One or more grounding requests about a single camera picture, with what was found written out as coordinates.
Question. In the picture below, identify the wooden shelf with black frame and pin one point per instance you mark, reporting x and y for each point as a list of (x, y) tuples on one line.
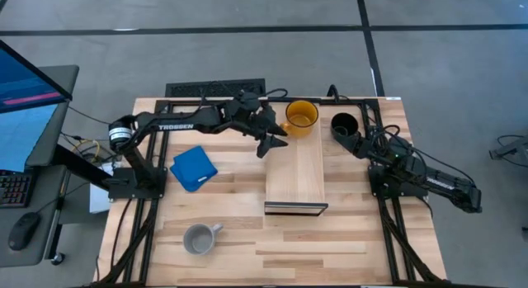
[(295, 172)]

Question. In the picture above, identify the small white table label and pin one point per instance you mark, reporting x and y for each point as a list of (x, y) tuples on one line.
[(393, 98)]

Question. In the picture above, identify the blue folded cloth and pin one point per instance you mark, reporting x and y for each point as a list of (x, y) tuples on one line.
[(191, 168)]

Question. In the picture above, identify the white paper sheet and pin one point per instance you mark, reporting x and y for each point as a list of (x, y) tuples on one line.
[(98, 201)]

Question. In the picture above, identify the grey patterned ceramic mug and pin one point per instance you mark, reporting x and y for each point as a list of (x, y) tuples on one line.
[(198, 238)]

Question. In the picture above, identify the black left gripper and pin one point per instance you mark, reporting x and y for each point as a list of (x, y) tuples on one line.
[(249, 114)]

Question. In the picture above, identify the black aluminium table frame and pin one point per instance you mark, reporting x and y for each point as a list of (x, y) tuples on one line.
[(185, 103)]

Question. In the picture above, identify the computer monitor lit blue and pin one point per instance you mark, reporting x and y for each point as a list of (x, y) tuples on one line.
[(24, 86)]

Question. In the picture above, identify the black keyboard on floor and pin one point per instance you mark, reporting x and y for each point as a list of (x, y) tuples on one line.
[(198, 89)]

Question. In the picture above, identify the grey desk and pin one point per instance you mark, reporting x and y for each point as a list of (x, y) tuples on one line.
[(45, 147)]

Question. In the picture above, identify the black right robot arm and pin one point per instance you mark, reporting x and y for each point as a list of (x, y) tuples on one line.
[(445, 185)]

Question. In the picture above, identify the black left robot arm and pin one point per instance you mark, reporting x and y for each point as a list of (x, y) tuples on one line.
[(177, 126)]

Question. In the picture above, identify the black desk support beam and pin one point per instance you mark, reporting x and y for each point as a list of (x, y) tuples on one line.
[(78, 164)]

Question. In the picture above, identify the backlit computer keyboard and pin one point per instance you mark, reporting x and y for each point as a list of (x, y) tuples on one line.
[(14, 189)]

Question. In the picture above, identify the black mug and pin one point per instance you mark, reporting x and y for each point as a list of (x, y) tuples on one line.
[(344, 119)]

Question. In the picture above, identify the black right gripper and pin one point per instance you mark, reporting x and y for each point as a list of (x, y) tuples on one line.
[(358, 145)]

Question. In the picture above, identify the black caster wheel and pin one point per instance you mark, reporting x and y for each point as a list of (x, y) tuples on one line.
[(58, 259)]

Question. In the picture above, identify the amber glass mug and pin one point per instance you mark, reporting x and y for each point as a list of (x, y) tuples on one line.
[(301, 121)]

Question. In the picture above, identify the black computer mouse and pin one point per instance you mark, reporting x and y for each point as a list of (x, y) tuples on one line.
[(22, 232)]

